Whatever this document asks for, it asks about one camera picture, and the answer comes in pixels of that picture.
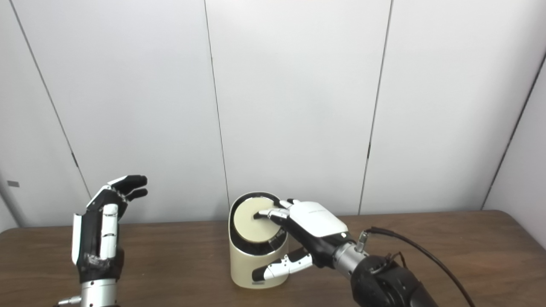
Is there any cream-colored bin body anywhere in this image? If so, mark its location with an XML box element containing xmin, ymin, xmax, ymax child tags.
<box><xmin>229</xmin><ymin>191</ymin><xmax>290</xmax><ymax>289</ymax></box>

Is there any cream round bin lid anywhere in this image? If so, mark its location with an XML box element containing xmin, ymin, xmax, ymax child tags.
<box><xmin>233</xmin><ymin>197</ymin><xmax>284</xmax><ymax>243</ymax></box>

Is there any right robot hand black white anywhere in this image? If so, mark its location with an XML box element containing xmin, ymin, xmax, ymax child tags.
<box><xmin>252</xmin><ymin>199</ymin><xmax>357</xmax><ymax>282</ymax></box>

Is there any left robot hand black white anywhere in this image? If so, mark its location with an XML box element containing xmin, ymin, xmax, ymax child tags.
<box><xmin>71</xmin><ymin>174</ymin><xmax>148</xmax><ymax>284</ymax></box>

